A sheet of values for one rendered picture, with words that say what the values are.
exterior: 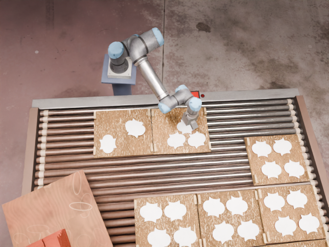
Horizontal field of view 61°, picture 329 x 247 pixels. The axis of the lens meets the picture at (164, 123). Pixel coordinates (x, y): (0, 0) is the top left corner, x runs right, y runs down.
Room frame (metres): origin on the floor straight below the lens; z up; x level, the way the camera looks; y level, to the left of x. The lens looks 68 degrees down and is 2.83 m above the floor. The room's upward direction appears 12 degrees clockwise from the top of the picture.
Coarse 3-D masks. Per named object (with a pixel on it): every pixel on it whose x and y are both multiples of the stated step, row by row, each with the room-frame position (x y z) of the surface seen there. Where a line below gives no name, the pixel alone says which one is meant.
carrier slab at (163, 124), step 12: (180, 108) 0.93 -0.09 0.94; (156, 120) 0.80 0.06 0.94; (168, 120) 0.82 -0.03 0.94; (180, 120) 0.83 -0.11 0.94; (204, 120) 0.87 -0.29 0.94; (156, 132) 0.70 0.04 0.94; (168, 132) 0.72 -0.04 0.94; (180, 132) 0.74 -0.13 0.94; (192, 132) 0.76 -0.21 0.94; (204, 132) 0.78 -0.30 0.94; (156, 144) 0.61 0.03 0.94; (204, 144) 0.69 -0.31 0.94
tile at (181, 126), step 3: (180, 123) 0.80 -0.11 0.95; (183, 123) 0.81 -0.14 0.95; (177, 126) 0.78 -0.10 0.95; (180, 126) 0.78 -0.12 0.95; (183, 126) 0.79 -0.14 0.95; (186, 126) 0.79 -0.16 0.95; (189, 126) 0.80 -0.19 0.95; (180, 129) 0.76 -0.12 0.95; (183, 129) 0.76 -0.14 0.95; (186, 129) 0.77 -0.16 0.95; (189, 129) 0.77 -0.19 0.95; (183, 132) 0.74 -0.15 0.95; (186, 132) 0.74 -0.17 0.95; (189, 132) 0.75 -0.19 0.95
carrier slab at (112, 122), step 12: (96, 120) 0.70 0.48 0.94; (108, 120) 0.72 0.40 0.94; (120, 120) 0.74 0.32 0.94; (132, 120) 0.76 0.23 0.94; (144, 120) 0.78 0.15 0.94; (96, 132) 0.61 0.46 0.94; (108, 132) 0.63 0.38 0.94; (120, 132) 0.65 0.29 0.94; (144, 132) 0.68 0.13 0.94; (96, 144) 0.53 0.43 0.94; (120, 144) 0.56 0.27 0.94; (132, 144) 0.58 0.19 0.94; (144, 144) 0.60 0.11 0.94; (96, 156) 0.44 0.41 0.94; (108, 156) 0.46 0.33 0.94
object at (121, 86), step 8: (104, 56) 1.28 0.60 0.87; (128, 56) 1.33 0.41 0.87; (104, 64) 1.21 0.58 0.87; (104, 72) 1.14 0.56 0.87; (104, 80) 1.07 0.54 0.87; (112, 80) 1.08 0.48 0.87; (120, 80) 1.10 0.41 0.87; (128, 80) 1.11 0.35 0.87; (120, 88) 1.12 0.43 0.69; (128, 88) 1.16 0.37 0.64
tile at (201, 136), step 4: (196, 132) 0.76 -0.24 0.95; (192, 136) 0.73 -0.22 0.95; (196, 136) 0.73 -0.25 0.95; (200, 136) 0.74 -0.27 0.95; (204, 136) 0.74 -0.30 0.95; (188, 140) 0.69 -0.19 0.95; (192, 140) 0.70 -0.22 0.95; (196, 140) 0.70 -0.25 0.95; (200, 140) 0.71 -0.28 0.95; (204, 140) 0.71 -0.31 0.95; (188, 144) 0.66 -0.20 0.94; (192, 144) 0.67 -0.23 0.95; (196, 144) 0.67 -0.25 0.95; (200, 144) 0.68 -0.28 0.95
